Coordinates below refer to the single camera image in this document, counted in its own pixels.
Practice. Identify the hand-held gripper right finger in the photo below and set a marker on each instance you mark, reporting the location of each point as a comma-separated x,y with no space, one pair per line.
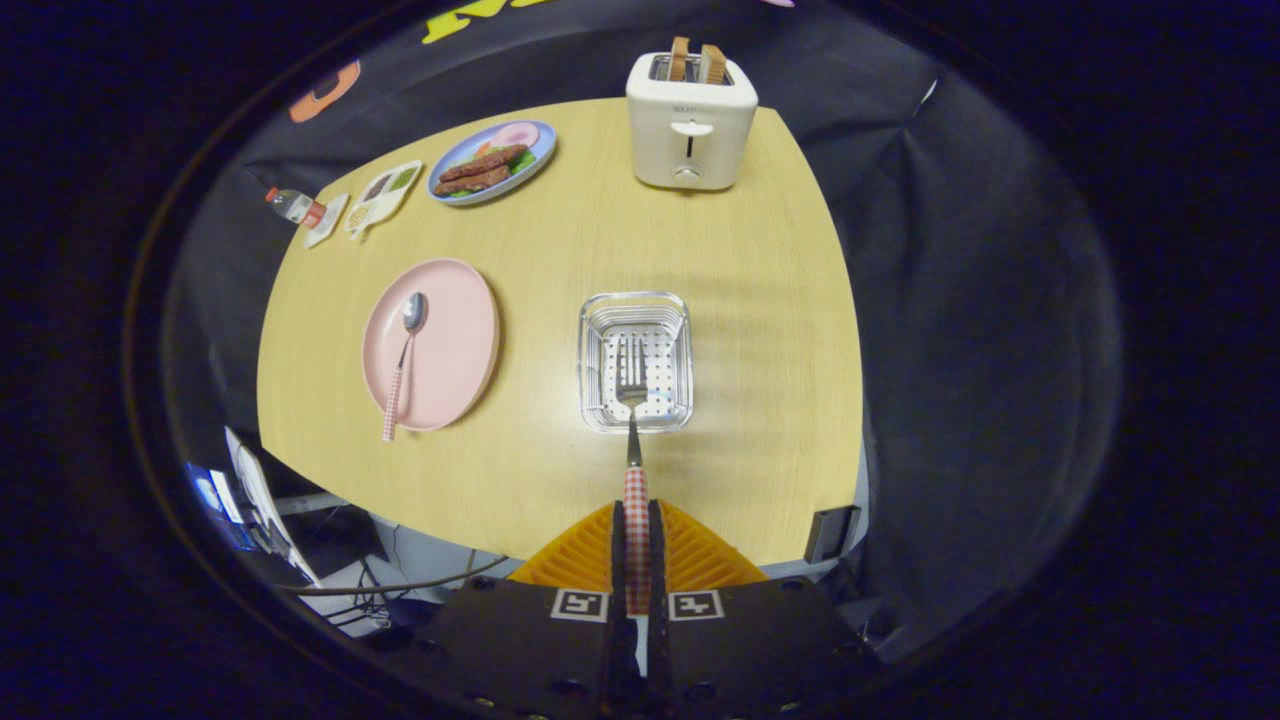
740,650

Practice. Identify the white divided dish with beans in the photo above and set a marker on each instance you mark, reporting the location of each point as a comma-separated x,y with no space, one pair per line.
385,202

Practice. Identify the white sheets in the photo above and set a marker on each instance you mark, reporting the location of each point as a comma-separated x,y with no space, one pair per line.
262,500

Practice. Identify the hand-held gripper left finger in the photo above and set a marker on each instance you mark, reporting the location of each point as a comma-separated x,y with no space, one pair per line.
540,650

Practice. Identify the pink plate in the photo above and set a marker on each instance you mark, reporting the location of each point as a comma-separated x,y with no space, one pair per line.
450,340

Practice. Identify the green lettuce leaf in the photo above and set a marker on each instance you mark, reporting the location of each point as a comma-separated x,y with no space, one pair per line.
524,160

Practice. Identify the toast bread slice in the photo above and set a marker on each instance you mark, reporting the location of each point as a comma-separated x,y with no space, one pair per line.
712,64
679,60

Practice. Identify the white square coaster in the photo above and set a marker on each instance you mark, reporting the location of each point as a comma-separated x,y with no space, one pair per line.
332,225

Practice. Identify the pink ham slice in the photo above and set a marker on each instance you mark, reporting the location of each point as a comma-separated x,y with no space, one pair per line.
516,135

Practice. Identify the small black box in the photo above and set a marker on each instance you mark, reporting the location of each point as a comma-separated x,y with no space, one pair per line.
830,535

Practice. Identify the blue lit screen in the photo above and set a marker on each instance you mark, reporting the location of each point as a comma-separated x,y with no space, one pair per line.
212,495

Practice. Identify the brown meat strip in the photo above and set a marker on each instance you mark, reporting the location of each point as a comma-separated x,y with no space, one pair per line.
472,181
485,162

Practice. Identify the white toaster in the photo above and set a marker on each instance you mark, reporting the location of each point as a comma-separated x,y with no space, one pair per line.
690,115

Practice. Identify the blue plate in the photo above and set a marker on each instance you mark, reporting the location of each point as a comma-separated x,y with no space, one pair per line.
541,145

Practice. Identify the clear water bottle red label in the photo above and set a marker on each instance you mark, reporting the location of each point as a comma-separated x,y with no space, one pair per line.
295,205

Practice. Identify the clear perforated basket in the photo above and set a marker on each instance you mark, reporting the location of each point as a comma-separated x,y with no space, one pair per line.
662,372

